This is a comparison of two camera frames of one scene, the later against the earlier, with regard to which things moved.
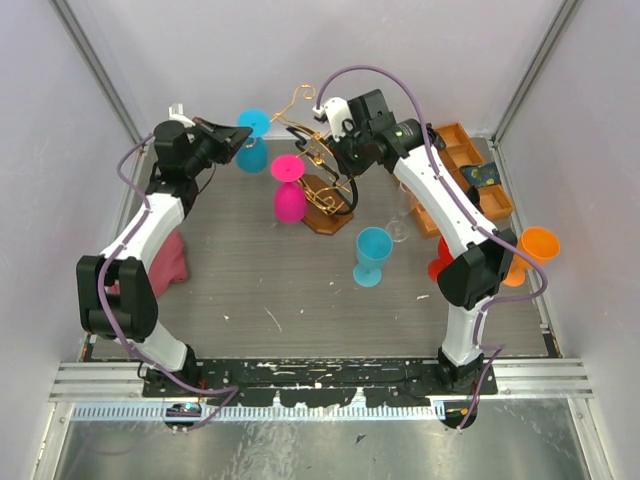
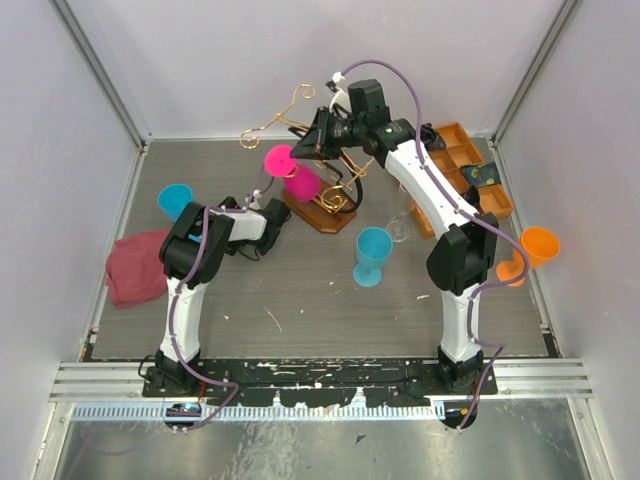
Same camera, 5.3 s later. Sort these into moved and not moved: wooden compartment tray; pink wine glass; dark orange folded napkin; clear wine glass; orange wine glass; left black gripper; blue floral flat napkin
Moved: pink wine glass; left black gripper
Not moved: clear wine glass; orange wine glass; blue floral flat napkin; dark orange folded napkin; wooden compartment tray
